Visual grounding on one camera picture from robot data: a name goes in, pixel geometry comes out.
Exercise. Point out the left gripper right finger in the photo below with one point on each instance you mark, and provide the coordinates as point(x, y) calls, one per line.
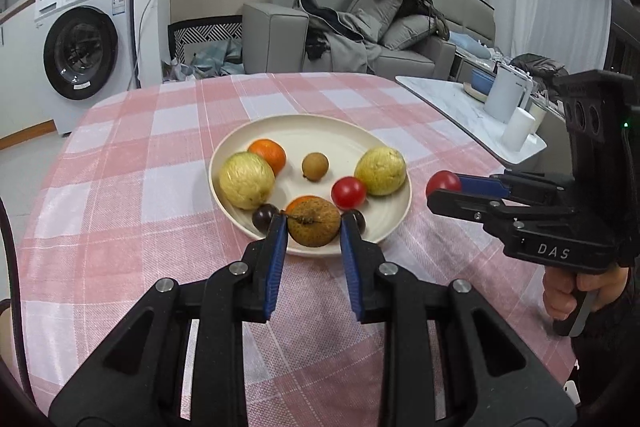
point(361, 260)

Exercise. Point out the brown longan with stem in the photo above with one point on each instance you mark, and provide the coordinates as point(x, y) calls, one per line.
point(314, 223)

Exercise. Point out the orange mandarin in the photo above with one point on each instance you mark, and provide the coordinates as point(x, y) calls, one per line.
point(298, 200)
point(271, 152)

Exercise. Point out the white marble side table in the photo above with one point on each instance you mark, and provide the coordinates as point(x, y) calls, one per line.
point(449, 99)

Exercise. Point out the blue bowl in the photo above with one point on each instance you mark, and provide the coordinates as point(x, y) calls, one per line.
point(481, 81)

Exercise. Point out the white washing machine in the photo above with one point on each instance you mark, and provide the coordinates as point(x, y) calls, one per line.
point(87, 55)

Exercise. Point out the black patterned chair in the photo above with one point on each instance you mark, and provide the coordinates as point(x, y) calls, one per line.
point(205, 47)

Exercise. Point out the dark purple plum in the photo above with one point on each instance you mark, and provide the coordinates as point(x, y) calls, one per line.
point(262, 217)
point(358, 217)

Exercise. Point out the grey sofa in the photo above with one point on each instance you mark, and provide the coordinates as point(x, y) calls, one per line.
point(273, 34)

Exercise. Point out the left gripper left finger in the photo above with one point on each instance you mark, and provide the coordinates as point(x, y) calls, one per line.
point(266, 261)

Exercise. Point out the pink checkered tablecloth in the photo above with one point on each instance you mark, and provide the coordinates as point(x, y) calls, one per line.
point(127, 202)

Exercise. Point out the grey cushion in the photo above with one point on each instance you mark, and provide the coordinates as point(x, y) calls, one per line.
point(408, 31)

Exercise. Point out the large yellow-green guava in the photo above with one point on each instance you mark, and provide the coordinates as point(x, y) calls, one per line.
point(382, 170)

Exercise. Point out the pile of clothes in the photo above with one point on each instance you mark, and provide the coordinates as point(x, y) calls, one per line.
point(339, 41)

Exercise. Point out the small brown longan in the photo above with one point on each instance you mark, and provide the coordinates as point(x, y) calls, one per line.
point(315, 166)

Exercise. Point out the white cup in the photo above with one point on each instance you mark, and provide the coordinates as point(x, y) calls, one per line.
point(517, 129)

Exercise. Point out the small yellow-green guava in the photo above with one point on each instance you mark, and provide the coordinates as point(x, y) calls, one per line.
point(246, 180)

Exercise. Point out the cream round plate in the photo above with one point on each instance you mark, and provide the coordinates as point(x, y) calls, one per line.
point(341, 142)

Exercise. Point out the red tomato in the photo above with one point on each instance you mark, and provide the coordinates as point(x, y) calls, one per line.
point(348, 193)
point(443, 180)

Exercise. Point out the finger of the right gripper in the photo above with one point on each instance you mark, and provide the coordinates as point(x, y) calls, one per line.
point(480, 206)
point(500, 185)

